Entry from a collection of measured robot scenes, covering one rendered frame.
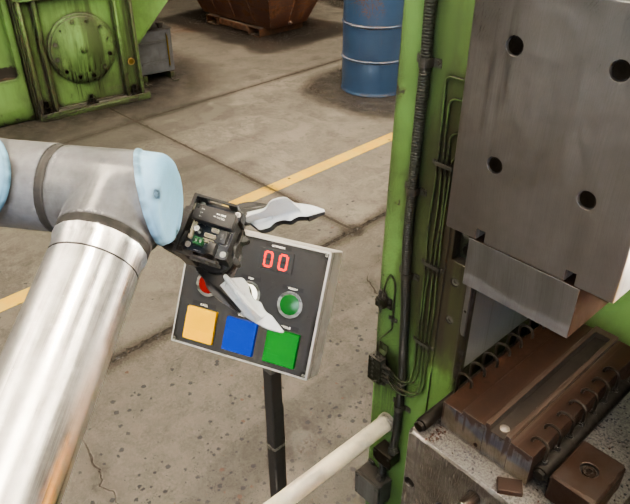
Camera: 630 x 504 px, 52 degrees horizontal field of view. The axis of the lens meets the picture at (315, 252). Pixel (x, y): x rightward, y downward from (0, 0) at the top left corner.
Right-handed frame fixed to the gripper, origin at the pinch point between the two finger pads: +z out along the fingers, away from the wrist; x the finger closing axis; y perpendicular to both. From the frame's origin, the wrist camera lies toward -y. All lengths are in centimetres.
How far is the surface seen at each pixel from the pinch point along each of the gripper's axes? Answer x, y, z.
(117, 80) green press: 190, -396, -266
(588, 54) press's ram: 37.5, -0.7, 24.9
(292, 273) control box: 11, -59, -12
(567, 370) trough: 10, -67, 49
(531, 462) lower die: -11, -51, 42
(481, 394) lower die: -1, -62, 32
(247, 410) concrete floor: -23, -188, -34
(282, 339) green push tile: -3, -63, -10
